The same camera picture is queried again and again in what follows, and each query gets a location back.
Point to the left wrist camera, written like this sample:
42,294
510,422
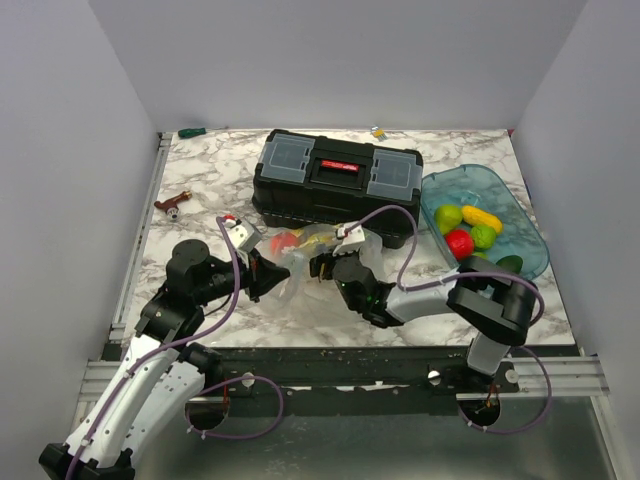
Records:
243,235

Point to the clear plastic bag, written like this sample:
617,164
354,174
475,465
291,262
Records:
309,295

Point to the black plastic toolbox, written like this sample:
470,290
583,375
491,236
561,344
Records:
304,179

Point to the dark green fake avocado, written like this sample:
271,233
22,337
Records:
511,263

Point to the blue transparent tray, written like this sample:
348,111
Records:
481,187

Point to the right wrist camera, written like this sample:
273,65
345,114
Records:
350,238

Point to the black metal base rail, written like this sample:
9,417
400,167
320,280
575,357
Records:
355,381

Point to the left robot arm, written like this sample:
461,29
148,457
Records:
163,367

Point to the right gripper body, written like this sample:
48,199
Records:
329,261

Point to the green handled screwdriver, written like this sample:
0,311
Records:
190,133

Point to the brown handled tool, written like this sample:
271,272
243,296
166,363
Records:
170,206

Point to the red fake fruit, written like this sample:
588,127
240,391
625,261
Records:
283,240
460,243

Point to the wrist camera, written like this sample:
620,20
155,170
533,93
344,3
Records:
243,235
350,238

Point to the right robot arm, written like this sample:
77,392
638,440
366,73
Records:
496,302

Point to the yellow fake corn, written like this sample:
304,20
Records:
475,216

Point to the small yellow blue brush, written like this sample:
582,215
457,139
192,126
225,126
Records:
378,133

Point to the yellow fake fruit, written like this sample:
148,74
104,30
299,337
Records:
316,239

